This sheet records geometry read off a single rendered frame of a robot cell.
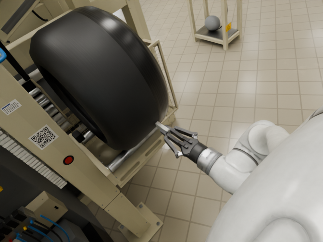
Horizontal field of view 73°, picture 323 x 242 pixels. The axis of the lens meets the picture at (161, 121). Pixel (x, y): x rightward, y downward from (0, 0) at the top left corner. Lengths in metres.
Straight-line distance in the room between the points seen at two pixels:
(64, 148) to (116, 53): 0.44
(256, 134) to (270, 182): 0.58
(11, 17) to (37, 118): 0.49
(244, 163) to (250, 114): 1.59
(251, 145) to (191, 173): 1.25
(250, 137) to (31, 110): 0.73
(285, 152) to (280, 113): 2.15
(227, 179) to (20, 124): 0.70
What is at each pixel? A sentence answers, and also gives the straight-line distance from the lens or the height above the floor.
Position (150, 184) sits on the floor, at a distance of 2.01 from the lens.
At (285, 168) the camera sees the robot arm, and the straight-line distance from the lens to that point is 0.19.
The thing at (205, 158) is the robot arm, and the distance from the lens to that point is 0.77.
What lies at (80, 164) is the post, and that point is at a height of 0.99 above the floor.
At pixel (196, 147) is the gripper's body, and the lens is 0.80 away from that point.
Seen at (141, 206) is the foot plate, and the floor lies 0.02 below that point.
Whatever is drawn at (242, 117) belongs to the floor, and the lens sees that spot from 2.29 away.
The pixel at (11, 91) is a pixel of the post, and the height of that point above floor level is 1.42.
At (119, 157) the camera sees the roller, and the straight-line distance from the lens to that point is 1.06.
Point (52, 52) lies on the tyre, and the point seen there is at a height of 1.46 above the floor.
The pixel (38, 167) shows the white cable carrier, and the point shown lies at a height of 1.12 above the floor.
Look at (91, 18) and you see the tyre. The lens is 0.85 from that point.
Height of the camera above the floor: 1.73
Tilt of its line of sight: 46 degrees down
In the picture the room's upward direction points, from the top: 21 degrees counter-clockwise
